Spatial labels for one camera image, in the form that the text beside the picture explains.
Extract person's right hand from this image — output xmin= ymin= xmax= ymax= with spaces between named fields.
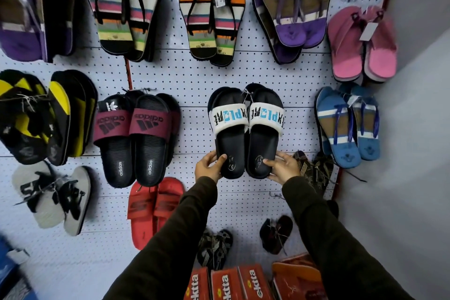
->
xmin=262 ymin=151 xmax=301 ymax=185

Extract person's left hand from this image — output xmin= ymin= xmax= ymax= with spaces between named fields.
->
xmin=194 ymin=150 xmax=228 ymax=183

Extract black slide white lettered strap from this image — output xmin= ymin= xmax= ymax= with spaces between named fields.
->
xmin=207 ymin=86 xmax=250 ymax=180
xmin=245 ymin=83 xmax=285 ymax=180

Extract person's left forearm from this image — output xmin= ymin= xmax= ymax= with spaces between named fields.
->
xmin=103 ymin=176 xmax=218 ymax=300

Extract person's right forearm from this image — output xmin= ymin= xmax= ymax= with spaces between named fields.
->
xmin=281 ymin=176 xmax=416 ymax=300

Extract black patterned sandal pair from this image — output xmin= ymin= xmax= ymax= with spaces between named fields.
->
xmin=293 ymin=150 xmax=335 ymax=196

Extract red slide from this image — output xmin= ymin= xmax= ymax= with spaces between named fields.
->
xmin=127 ymin=180 xmax=158 ymax=251
xmin=153 ymin=177 xmax=185 ymax=234

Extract blue and brown flip-flop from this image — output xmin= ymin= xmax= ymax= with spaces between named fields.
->
xmin=315 ymin=86 xmax=362 ymax=169
xmin=346 ymin=83 xmax=381 ymax=162

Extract white pegboard panel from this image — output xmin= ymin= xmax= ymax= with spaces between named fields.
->
xmin=0 ymin=0 xmax=387 ymax=300

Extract small black striped sandal pair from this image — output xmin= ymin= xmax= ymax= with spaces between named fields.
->
xmin=196 ymin=229 xmax=233 ymax=271

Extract red shoe box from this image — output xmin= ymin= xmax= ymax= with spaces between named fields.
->
xmin=210 ymin=267 xmax=245 ymax=300
xmin=183 ymin=267 xmax=212 ymax=300
xmin=238 ymin=263 xmax=275 ymax=300

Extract orange shoe box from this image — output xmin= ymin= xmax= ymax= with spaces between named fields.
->
xmin=271 ymin=253 xmax=328 ymax=300

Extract red vertical rod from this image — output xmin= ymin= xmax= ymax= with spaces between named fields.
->
xmin=124 ymin=57 xmax=134 ymax=90

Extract small multicolour striped flip-flop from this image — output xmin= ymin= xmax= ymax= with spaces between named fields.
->
xmin=210 ymin=0 xmax=246 ymax=68
xmin=179 ymin=0 xmax=218 ymax=61

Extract pink flip-flop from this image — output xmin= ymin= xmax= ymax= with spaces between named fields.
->
xmin=363 ymin=6 xmax=398 ymax=83
xmin=327 ymin=6 xmax=365 ymax=83

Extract purple and brown flip-flop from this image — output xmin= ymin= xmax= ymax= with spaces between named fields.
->
xmin=252 ymin=0 xmax=307 ymax=65
xmin=295 ymin=0 xmax=337 ymax=49

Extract black and yellow flip-flop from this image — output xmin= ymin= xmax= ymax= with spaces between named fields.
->
xmin=0 ymin=69 xmax=50 ymax=165
xmin=47 ymin=70 xmax=98 ymax=167

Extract white paper tag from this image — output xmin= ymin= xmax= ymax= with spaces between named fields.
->
xmin=359 ymin=22 xmax=379 ymax=42

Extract large multicolour striped flip-flop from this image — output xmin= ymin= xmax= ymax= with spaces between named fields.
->
xmin=125 ymin=0 xmax=162 ymax=63
xmin=82 ymin=0 xmax=135 ymax=56

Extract blue box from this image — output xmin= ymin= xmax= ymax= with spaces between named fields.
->
xmin=0 ymin=236 xmax=38 ymax=300

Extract purple flip-flop in plastic wrap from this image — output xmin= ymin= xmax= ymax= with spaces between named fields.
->
xmin=0 ymin=0 xmax=48 ymax=63

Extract black slide maroon strap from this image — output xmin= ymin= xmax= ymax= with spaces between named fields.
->
xmin=93 ymin=94 xmax=136 ymax=189
xmin=129 ymin=93 xmax=181 ymax=188

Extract grey sandal black straps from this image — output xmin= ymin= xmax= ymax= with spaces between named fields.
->
xmin=11 ymin=161 xmax=66 ymax=229
xmin=57 ymin=166 xmax=92 ymax=237

